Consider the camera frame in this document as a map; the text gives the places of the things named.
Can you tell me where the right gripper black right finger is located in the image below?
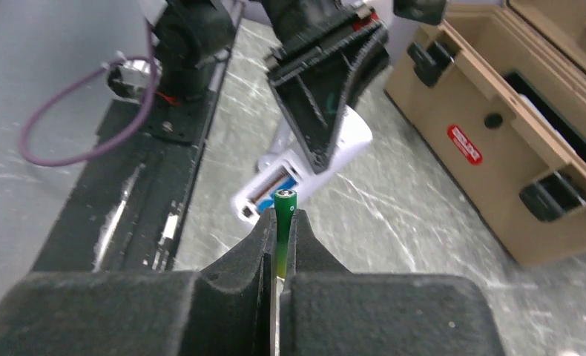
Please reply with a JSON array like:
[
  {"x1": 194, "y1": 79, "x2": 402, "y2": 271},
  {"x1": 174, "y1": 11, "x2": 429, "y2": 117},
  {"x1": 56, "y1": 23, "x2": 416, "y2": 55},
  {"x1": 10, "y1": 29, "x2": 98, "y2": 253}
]
[{"x1": 279, "y1": 210, "x2": 504, "y2": 355}]

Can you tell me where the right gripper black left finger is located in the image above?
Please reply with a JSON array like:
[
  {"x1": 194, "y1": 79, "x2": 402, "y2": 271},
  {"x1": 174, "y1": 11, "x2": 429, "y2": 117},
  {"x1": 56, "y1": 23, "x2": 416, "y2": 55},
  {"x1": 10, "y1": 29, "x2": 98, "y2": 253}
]
[{"x1": 0, "y1": 210, "x2": 276, "y2": 355}]

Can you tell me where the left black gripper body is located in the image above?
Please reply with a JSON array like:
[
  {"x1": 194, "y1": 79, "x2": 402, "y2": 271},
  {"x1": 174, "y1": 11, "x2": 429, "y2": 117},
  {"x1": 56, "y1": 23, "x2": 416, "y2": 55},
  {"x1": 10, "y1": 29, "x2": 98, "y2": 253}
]
[{"x1": 263, "y1": 1, "x2": 389, "y2": 82}]

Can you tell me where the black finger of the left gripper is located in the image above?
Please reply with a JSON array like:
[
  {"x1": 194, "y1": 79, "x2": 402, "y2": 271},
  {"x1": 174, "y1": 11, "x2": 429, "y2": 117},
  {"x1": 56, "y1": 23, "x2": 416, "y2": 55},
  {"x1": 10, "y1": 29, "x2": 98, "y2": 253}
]
[{"x1": 267, "y1": 33, "x2": 381, "y2": 174}]

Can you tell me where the white remote control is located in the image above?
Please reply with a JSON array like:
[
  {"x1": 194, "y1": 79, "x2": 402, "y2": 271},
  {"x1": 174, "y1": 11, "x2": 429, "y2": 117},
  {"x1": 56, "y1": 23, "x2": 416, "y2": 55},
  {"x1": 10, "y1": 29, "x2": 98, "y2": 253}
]
[{"x1": 230, "y1": 107, "x2": 372, "y2": 230}]

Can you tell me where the blue battery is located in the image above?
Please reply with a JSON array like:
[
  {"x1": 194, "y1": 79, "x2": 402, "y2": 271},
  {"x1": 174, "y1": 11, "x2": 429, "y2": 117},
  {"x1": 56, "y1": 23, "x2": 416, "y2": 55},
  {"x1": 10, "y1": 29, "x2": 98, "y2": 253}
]
[{"x1": 256, "y1": 175, "x2": 297, "y2": 214}]

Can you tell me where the green battery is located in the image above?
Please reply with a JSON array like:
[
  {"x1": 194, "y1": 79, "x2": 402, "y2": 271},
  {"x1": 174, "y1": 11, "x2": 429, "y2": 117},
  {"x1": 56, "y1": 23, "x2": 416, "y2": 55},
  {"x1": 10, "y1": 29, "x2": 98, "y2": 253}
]
[{"x1": 274, "y1": 188, "x2": 297, "y2": 279}]

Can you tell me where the tan plastic toolbox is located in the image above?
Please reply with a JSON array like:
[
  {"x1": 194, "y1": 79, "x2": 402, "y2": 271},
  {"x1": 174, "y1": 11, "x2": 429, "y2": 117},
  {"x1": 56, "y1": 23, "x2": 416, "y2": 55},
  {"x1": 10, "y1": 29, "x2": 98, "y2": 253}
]
[{"x1": 385, "y1": 1, "x2": 586, "y2": 265}]

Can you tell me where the black tray in toolbox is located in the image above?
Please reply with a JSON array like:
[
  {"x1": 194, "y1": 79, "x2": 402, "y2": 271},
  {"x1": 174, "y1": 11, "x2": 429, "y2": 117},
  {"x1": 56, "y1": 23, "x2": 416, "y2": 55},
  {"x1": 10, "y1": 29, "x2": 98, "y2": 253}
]
[{"x1": 503, "y1": 70, "x2": 586, "y2": 163}]

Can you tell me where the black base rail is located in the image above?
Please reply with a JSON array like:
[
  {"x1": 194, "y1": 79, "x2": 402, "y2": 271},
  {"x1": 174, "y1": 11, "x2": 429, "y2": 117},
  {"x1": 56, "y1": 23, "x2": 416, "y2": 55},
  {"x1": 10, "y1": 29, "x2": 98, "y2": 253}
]
[{"x1": 32, "y1": 47, "x2": 231, "y2": 271}]

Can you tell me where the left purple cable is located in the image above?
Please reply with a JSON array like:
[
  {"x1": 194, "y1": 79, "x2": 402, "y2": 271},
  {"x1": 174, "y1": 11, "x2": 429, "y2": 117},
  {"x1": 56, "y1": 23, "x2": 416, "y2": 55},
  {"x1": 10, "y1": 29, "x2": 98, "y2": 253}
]
[{"x1": 19, "y1": 19, "x2": 159, "y2": 168}]

